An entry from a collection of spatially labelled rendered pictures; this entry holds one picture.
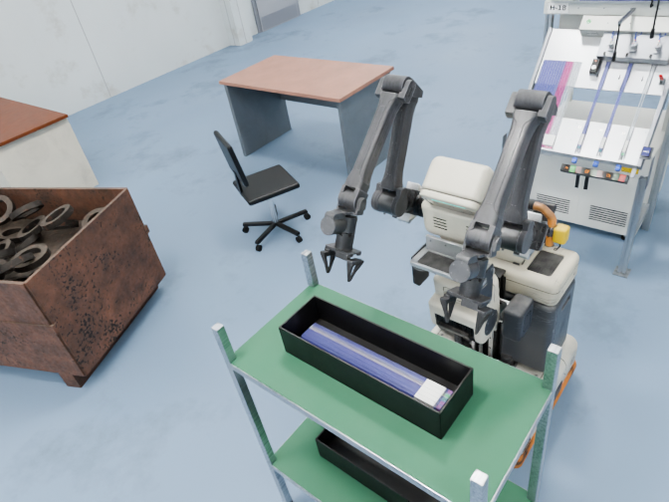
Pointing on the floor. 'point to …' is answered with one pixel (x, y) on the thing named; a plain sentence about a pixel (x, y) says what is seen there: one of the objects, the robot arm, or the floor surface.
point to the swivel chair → (249, 186)
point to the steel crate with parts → (71, 276)
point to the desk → (255, 88)
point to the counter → (40, 148)
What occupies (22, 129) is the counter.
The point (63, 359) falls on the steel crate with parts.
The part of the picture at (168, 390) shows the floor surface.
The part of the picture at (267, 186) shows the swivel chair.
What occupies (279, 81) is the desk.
